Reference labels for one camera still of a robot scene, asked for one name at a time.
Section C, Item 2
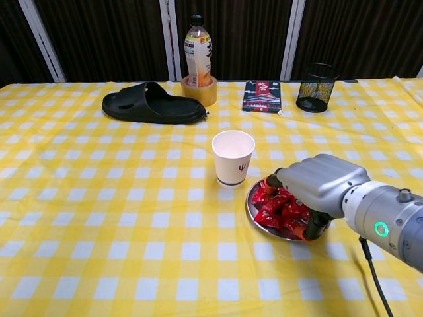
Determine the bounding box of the dark corrugated partition panel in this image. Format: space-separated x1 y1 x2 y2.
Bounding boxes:
0 0 56 87
174 0 295 81
292 0 423 81
32 0 171 83

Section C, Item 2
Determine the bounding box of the silver metal plate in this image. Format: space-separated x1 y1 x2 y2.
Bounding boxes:
245 178 333 244

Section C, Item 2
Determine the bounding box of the black rubber slipper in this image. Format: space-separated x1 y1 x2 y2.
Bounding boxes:
101 81 210 125

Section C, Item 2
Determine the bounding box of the drink bottle with orange label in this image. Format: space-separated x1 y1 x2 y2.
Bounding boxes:
183 13 213 88

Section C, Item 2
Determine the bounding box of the black mesh pen holder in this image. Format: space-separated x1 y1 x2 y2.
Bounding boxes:
295 63 340 114

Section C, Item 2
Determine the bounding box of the dark blue printed box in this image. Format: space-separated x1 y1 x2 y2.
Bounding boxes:
241 79 284 116

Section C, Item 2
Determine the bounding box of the yellow white checkered tablecloth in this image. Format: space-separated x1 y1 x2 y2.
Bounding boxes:
0 75 423 317

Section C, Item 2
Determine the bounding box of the brown packing tape roll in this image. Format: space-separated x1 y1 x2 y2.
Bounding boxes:
180 75 218 107

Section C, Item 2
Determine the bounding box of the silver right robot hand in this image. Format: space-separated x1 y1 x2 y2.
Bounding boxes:
264 153 373 244

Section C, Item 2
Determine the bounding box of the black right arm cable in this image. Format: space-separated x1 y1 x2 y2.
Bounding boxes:
358 236 395 317

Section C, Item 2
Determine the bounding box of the white paper cup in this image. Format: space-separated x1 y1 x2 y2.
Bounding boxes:
211 130 256 189

